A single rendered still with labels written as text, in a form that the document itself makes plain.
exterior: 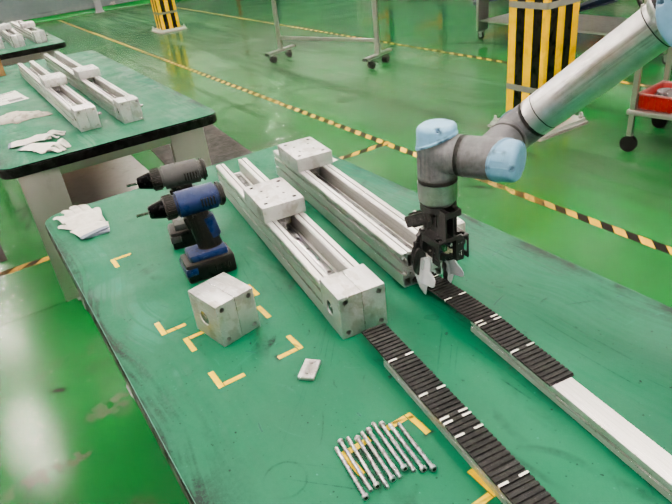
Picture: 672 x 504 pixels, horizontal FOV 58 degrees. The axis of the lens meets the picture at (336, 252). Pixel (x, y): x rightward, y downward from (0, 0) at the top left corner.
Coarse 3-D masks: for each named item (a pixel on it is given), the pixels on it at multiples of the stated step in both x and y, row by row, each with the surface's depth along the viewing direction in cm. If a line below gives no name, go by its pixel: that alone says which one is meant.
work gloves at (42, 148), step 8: (40, 136) 260; (48, 136) 257; (56, 136) 259; (8, 144) 256; (16, 144) 254; (24, 144) 254; (32, 144) 251; (40, 144) 250; (48, 144) 247; (56, 144) 242; (64, 144) 245; (40, 152) 242
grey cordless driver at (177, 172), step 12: (156, 168) 150; (168, 168) 149; (180, 168) 150; (192, 168) 150; (204, 168) 152; (144, 180) 148; (156, 180) 148; (168, 180) 149; (180, 180) 150; (192, 180) 152; (168, 228) 159; (180, 228) 156; (180, 240) 156; (192, 240) 157
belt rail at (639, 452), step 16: (480, 336) 113; (496, 352) 109; (544, 384) 98; (560, 384) 96; (576, 384) 96; (560, 400) 96; (576, 400) 93; (592, 400) 93; (576, 416) 93; (592, 416) 90; (608, 416) 90; (592, 432) 90; (608, 432) 87; (624, 432) 87; (640, 432) 86; (608, 448) 88; (624, 448) 85; (640, 448) 84; (656, 448) 84; (640, 464) 83; (656, 464) 82; (656, 480) 82
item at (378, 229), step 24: (288, 168) 182; (336, 168) 172; (312, 192) 168; (336, 192) 158; (360, 192) 156; (336, 216) 158; (360, 216) 144; (384, 216) 146; (360, 240) 145; (384, 240) 133; (408, 240) 138; (384, 264) 136; (408, 264) 129; (432, 264) 131
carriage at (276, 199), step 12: (276, 180) 159; (252, 192) 153; (264, 192) 153; (276, 192) 152; (288, 192) 151; (252, 204) 152; (264, 204) 146; (276, 204) 145; (288, 204) 147; (300, 204) 148; (264, 216) 145; (276, 216) 147; (288, 216) 148
